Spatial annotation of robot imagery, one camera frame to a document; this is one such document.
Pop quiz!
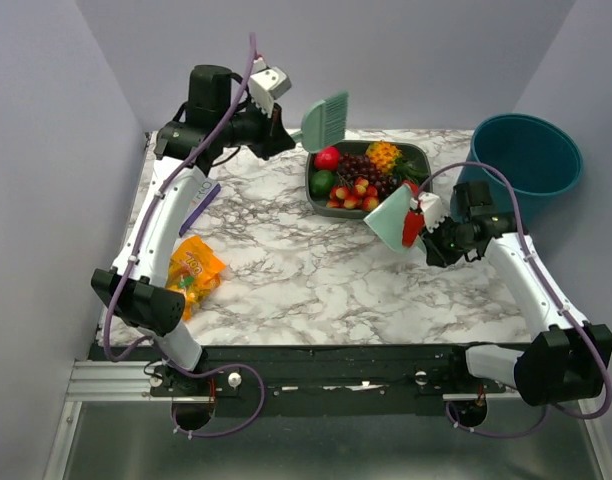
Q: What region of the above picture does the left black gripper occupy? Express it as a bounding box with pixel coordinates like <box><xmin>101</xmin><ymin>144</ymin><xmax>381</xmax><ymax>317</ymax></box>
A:
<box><xmin>217</xmin><ymin>94</ymin><xmax>298</xmax><ymax>162</ymax></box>

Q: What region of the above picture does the red paper scrap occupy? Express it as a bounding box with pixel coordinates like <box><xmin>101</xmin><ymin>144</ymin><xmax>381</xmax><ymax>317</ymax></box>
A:
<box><xmin>402</xmin><ymin>180</ymin><xmax>425</xmax><ymax>248</ymax></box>

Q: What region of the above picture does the mint green hand brush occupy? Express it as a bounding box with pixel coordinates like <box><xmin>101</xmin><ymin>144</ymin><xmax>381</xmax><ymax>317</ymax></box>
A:
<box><xmin>291</xmin><ymin>91</ymin><xmax>349</xmax><ymax>153</ymax></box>

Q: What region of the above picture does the mint green dustpan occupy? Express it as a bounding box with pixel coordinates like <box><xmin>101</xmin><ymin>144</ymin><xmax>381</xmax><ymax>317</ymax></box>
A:
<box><xmin>364</xmin><ymin>184</ymin><xmax>423</xmax><ymax>254</ymax></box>

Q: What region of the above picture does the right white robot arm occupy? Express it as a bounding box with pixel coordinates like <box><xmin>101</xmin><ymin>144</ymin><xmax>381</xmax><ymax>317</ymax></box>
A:
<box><xmin>414</xmin><ymin>181</ymin><xmax>612</xmax><ymax>406</ymax></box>

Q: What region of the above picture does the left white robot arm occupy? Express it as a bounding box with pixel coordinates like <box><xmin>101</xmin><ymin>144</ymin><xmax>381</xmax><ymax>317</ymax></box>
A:
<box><xmin>91</xmin><ymin>58</ymin><xmax>295</xmax><ymax>395</ymax></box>

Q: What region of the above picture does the red apple back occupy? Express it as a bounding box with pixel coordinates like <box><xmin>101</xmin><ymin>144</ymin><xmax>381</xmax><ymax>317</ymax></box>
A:
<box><xmin>314</xmin><ymin>146</ymin><xmax>341</xmax><ymax>172</ymax></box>

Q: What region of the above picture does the green lime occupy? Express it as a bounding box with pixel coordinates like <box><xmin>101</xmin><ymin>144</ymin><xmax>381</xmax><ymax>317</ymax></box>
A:
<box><xmin>309</xmin><ymin>170</ymin><xmax>336</xmax><ymax>198</ymax></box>

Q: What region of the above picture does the purple grape bunch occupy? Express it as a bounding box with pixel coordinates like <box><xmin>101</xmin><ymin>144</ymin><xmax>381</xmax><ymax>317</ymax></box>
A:
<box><xmin>336</xmin><ymin>153</ymin><xmax>400</xmax><ymax>199</ymax></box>

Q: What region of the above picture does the orange pineapple toy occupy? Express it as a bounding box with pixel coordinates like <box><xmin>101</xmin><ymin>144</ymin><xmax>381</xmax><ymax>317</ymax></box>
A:
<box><xmin>365</xmin><ymin>141</ymin><xmax>403</xmax><ymax>174</ymax></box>

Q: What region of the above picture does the teal plastic waste bin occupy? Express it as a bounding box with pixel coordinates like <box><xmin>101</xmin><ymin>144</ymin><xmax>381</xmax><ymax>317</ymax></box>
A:
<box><xmin>457</xmin><ymin>113</ymin><xmax>583</xmax><ymax>229</ymax></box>

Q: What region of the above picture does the orange snack bag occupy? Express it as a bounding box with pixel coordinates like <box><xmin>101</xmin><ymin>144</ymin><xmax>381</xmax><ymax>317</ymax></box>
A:
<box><xmin>166</xmin><ymin>236</ymin><xmax>226</xmax><ymax>322</ymax></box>

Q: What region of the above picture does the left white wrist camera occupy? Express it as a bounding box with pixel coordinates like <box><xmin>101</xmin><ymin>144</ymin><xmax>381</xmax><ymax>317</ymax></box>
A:
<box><xmin>247</xmin><ymin>55</ymin><xmax>292</xmax><ymax>117</ymax></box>

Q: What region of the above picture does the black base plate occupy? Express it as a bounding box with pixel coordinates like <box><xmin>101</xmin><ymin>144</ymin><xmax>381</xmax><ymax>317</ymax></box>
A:
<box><xmin>73</xmin><ymin>344</ymin><xmax>519</xmax><ymax>426</ymax></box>

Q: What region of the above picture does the aluminium rail frame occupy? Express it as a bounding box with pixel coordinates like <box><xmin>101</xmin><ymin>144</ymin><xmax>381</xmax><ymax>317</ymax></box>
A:
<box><xmin>46</xmin><ymin>361</ymin><xmax>612</xmax><ymax>479</ymax></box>

